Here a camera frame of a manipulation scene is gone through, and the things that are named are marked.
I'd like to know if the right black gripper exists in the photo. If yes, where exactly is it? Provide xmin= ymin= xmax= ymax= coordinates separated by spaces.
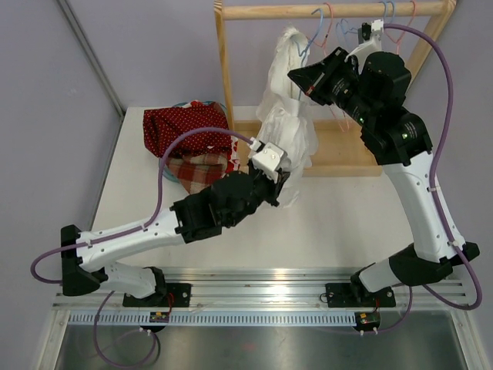
xmin=290 ymin=48 xmax=376 ymax=129

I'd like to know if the white ruffled garment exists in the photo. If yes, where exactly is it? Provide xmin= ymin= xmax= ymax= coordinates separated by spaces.
xmin=256 ymin=25 xmax=318 ymax=207

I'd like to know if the red plaid garment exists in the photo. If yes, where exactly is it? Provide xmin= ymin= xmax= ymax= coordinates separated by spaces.
xmin=166 ymin=153 xmax=228 ymax=194

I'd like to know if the dark red dotted garment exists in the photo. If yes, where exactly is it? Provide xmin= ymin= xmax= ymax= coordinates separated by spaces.
xmin=143 ymin=100 xmax=232 ymax=157

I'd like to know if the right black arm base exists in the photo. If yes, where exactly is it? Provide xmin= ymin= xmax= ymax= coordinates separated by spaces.
xmin=325 ymin=283 xmax=397 ymax=308

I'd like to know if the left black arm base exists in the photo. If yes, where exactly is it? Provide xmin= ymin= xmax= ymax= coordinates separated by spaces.
xmin=122 ymin=283 xmax=192 ymax=308

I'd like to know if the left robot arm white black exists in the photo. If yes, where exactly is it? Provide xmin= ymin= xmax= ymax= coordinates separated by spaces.
xmin=61 ymin=169 xmax=290 ymax=306

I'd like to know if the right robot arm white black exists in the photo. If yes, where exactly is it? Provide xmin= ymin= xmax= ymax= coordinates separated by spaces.
xmin=287 ymin=48 xmax=480 ymax=305

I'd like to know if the wooden clothes rack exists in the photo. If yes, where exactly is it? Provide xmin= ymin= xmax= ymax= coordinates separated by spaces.
xmin=213 ymin=1 xmax=457 ymax=177

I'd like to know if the teal plastic basin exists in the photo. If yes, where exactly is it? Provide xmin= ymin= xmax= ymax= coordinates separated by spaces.
xmin=159 ymin=159 xmax=179 ymax=183

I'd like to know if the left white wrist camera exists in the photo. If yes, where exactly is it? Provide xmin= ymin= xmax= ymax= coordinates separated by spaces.
xmin=249 ymin=137 xmax=287 ymax=183

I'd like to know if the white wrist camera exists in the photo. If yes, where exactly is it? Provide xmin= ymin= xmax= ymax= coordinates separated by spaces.
xmin=249 ymin=137 xmax=287 ymax=183
xmin=344 ymin=19 xmax=384 ymax=64

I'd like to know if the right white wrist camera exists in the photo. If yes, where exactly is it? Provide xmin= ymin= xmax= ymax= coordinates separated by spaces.
xmin=344 ymin=19 xmax=384 ymax=64

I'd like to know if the aluminium mounting rail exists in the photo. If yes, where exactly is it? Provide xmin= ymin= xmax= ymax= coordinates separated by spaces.
xmin=52 ymin=267 xmax=473 ymax=311

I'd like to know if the white slotted cable duct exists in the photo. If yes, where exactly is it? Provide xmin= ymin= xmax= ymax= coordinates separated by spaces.
xmin=69 ymin=310 xmax=356 ymax=327

